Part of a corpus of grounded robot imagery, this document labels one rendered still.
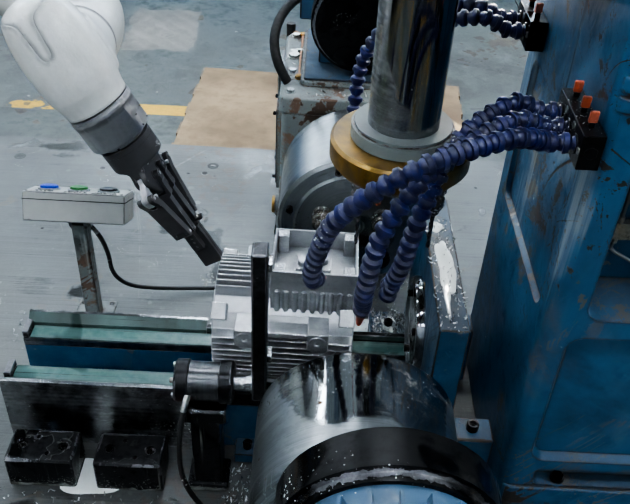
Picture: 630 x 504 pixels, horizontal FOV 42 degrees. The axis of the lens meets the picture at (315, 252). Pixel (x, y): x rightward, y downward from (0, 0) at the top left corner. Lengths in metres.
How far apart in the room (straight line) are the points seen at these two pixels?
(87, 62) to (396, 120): 0.39
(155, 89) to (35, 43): 3.05
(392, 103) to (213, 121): 2.56
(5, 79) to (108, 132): 3.24
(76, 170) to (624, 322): 1.34
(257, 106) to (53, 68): 2.59
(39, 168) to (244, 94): 1.83
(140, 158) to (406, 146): 0.36
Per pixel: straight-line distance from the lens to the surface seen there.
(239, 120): 3.51
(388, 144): 0.99
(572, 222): 0.95
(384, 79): 0.97
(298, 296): 1.14
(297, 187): 1.34
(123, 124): 1.10
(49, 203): 1.42
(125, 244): 1.74
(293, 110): 1.52
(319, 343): 1.13
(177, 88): 4.11
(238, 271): 1.17
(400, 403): 0.93
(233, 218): 1.80
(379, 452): 0.62
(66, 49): 1.06
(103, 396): 1.29
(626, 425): 1.21
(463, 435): 1.23
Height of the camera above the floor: 1.85
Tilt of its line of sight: 38 degrees down
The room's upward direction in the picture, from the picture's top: 3 degrees clockwise
